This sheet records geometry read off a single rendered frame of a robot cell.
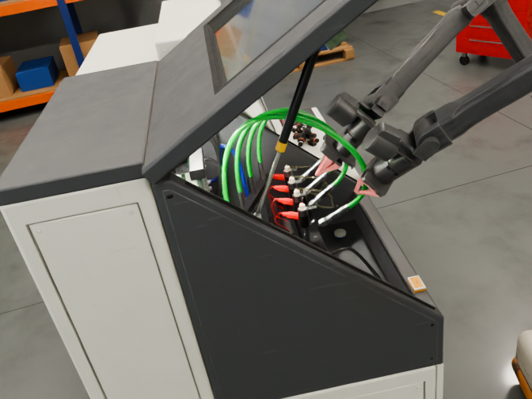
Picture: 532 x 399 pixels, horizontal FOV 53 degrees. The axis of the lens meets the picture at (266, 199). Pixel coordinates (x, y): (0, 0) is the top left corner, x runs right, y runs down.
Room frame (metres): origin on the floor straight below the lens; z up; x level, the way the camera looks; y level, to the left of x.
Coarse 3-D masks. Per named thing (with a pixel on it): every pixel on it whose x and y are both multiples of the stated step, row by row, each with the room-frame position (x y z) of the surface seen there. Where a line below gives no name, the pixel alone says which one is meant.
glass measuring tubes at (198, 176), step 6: (198, 150) 1.37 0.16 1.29; (192, 156) 1.34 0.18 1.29; (198, 156) 1.33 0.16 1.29; (192, 162) 1.30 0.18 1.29; (198, 162) 1.29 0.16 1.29; (192, 168) 1.26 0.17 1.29; (198, 168) 1.26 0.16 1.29; (204, 168) 1.29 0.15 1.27; (192, 174) 1.25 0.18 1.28; (198, 174) 1.25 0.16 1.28; (204, 174) 1.25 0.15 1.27; (192, 180) 1.25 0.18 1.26; (198, 180) 1.26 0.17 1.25; (204, 180) 1.27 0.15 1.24; (204, 186) 1.26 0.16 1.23
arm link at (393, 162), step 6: (402, 150) 1.02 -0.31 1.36; (408, 150) 1.02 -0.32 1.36; (396, 156) 1.03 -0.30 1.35; (402, 156) 1.01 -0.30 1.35; (408, 156) 1.01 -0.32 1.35; (414, 156) 1.02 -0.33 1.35; (390, 162) 1.04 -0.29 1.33; (396, 162) 1.02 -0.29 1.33; (402, 162) 1.01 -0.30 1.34; (408, 162) 1.00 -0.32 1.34; (414, 162) 1.01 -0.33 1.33; (420, 162) 1.01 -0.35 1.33; (390, 168) 1.05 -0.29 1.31; (396, 168) 1.02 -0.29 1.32; (402, 168) 1.01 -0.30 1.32; (408, 168) 1.01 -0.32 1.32; (414, 168) 1.01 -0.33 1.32; (402, 174) 1.03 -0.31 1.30
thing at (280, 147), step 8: (320, 48) 0.93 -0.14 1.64; (312, 56) 0.92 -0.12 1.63; (304, 64) 0.93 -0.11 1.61; (312, 64) 0.92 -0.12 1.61; (304, 72) 0.93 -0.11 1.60; (304, 80) 0.92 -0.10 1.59; (296, 88) 0.93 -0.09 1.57; (304, 88) 0.93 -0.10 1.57; (296, 96) 0.93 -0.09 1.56; (296, 104) 0.93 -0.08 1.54; (288, 112) 0.93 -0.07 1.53; (296, 112) 0.93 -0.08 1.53; (288, 120) 0.93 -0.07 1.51; (288, 128) 0.93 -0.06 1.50; (280, 136) 0.93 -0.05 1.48; (288, 136) 0.93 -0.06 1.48; (280, 144) 0.93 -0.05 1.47; (280, 152) 0.93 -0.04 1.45; (272, 168) 0.94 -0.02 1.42; (272, 176) 0.94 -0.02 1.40; (264, 192) 0.94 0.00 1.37; (256, 216) 0.93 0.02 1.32
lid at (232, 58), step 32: (256, 0) 1.42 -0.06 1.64; (288, 0) 1.21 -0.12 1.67; (320, 0) 1.05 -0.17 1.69; (352, 0) 0.89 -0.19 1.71; (192, 32) 1.58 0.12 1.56; (224, 32) 1.38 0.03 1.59; (256, 32) 1.17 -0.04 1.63; (288, 32) 0.96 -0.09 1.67; (320, 32) 0.89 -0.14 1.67; (160, 64) 1.54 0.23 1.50; (192, 64) 1.26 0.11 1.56; (224, 64) 1.14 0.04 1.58; (256, 64) 0.93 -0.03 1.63; (288, 64) 0.89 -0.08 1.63; (160, 96) 1.23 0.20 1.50; (192, 96) 1.04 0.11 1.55; (224, 96) 0.91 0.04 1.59; (256, 96) 0.89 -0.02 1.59; (160, 128) 1.01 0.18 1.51; (192, 128) 0.88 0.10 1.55; (160, 160) 0.88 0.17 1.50
